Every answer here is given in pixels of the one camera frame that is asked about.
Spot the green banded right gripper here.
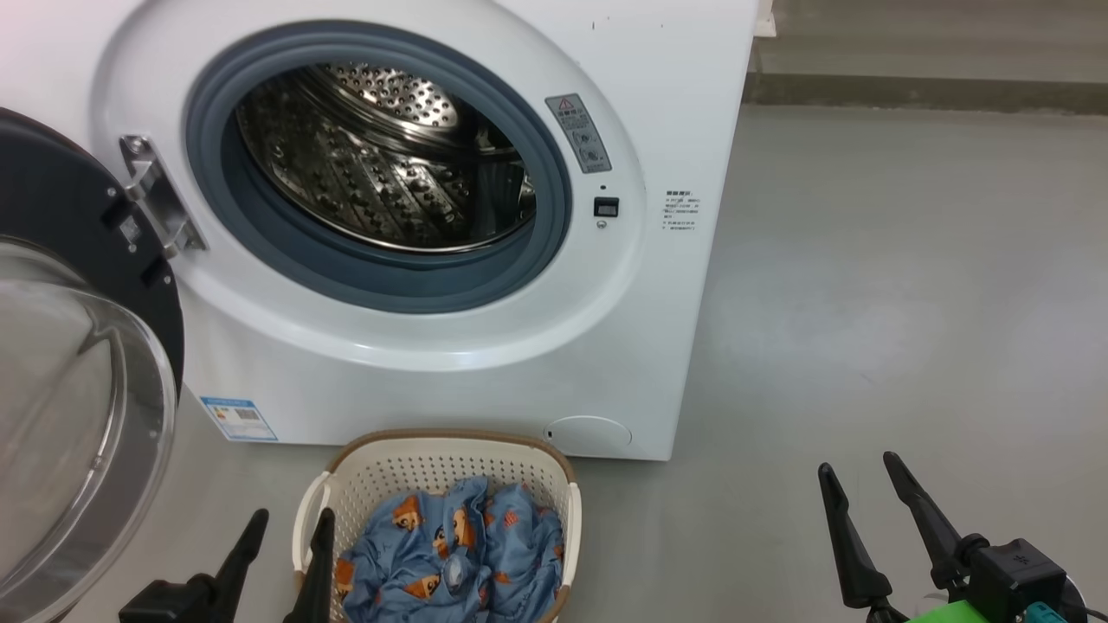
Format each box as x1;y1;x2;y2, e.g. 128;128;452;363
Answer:
818;452;988;623

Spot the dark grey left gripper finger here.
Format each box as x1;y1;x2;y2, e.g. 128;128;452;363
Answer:
210;509;269;623
284;508;336;623

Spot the blue bear print garment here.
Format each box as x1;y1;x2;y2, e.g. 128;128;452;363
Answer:
333;476;490;623
480;483;565;623

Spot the black glass washing machine door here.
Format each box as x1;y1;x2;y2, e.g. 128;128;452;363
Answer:
0;108;185;623

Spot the cream perforated laundry basket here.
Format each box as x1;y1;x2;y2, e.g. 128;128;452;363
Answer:
292;429;583;623

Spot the grey rubber door gasket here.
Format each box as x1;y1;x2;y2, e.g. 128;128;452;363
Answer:
184;22;574;315

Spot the white washing machine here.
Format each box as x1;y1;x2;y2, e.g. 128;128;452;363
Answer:
0;0;763;462

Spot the steel door hinge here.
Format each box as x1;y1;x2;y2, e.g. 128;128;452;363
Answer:
119;134;209;259

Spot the blue energy label sticker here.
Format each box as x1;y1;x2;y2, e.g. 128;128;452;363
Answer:
199;396;280;442

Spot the round white filter cover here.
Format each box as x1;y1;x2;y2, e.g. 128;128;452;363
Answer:
545;415;633;455

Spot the small printed text sticker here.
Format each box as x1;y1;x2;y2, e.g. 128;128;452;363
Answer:
662;189;700;234

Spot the grey warning sticker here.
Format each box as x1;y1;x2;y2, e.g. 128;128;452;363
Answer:
545;93;613;174

